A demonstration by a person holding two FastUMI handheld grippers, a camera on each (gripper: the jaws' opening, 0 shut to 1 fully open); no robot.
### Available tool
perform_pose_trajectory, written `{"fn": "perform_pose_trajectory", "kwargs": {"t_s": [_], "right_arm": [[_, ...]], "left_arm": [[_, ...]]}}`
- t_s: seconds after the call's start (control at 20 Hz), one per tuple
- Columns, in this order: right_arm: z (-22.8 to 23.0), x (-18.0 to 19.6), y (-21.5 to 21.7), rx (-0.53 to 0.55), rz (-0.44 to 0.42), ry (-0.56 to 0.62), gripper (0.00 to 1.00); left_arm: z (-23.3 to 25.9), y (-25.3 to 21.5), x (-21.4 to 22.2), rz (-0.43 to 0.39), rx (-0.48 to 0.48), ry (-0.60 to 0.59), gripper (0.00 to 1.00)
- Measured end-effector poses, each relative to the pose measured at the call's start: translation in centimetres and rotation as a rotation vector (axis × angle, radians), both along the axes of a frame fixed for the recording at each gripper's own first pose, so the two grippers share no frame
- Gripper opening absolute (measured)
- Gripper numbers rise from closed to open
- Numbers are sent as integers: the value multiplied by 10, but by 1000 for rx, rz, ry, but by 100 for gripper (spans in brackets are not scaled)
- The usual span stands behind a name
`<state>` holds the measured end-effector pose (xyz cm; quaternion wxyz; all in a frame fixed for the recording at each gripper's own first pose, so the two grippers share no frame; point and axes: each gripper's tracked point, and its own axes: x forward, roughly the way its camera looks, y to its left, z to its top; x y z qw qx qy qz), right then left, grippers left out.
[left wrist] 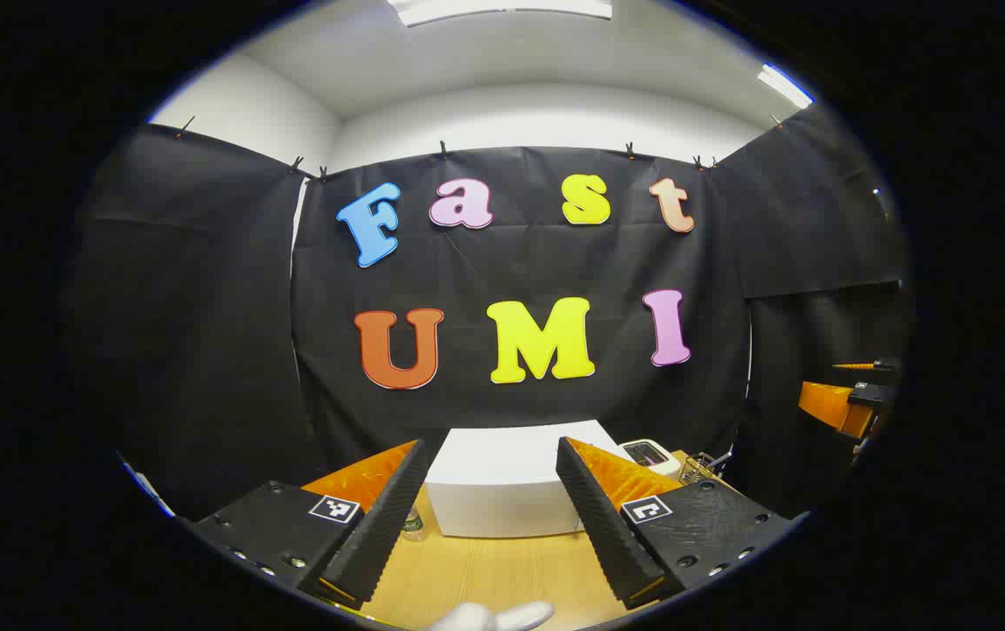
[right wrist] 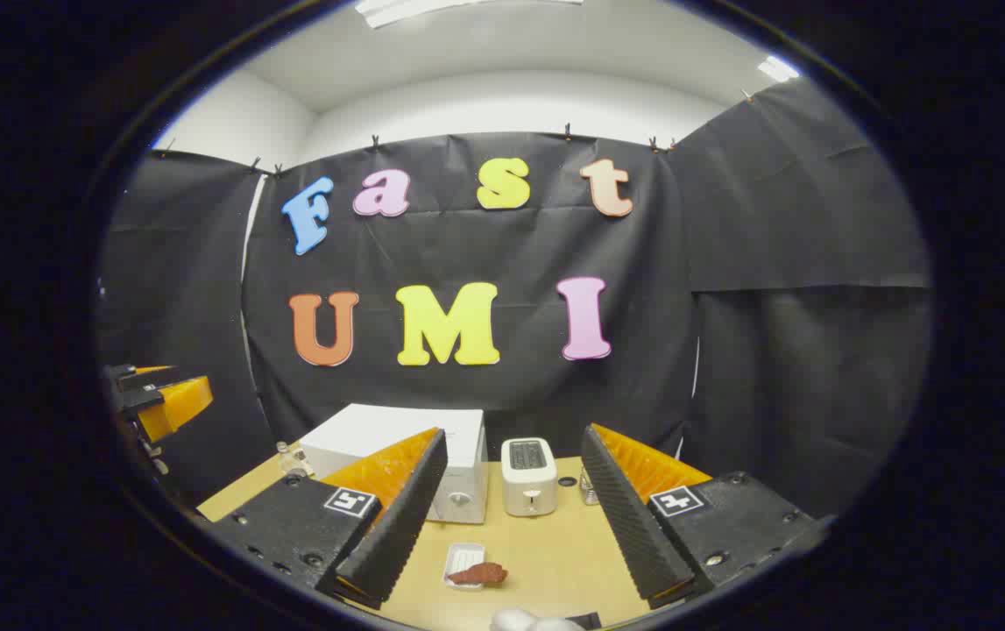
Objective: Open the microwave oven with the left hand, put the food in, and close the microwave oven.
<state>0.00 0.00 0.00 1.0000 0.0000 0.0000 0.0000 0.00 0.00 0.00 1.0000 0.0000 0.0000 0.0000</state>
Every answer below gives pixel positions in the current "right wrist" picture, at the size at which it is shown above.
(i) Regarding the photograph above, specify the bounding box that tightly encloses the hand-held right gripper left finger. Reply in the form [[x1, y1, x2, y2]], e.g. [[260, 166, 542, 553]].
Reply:
[[204, 427, 449, 612]]

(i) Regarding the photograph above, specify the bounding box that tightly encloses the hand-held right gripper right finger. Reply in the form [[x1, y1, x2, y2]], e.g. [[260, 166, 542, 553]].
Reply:
[[581, 423, 836, 610]]

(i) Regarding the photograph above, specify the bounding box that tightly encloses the red-brown meat slice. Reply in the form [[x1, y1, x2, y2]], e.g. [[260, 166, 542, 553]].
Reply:
[[448, 562, 509, 586]]

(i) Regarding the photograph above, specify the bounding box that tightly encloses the white microwave oven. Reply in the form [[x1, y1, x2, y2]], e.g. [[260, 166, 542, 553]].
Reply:
[[299, 403, 490, 525]]

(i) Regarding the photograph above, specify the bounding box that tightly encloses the small white rectangular tray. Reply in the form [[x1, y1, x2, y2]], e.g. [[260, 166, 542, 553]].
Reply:
[[442, 542, 487, 591]]

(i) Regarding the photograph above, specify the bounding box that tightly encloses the white toaster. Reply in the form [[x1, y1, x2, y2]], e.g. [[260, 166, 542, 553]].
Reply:
[[500, 437, 558, 518]]

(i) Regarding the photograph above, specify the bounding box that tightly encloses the clear plastic bottle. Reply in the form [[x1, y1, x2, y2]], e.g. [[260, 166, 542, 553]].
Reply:
[[277, 441, 315, 481]]

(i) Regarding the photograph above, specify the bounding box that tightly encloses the black backdrop cloth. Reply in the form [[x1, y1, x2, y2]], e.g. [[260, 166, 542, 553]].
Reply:
[[97, 77, 932, 520]]

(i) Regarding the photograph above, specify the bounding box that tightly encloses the row of black cloth clips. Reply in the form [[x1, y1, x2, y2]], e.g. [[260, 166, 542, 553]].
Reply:
[[165, 88, 753, 176]]

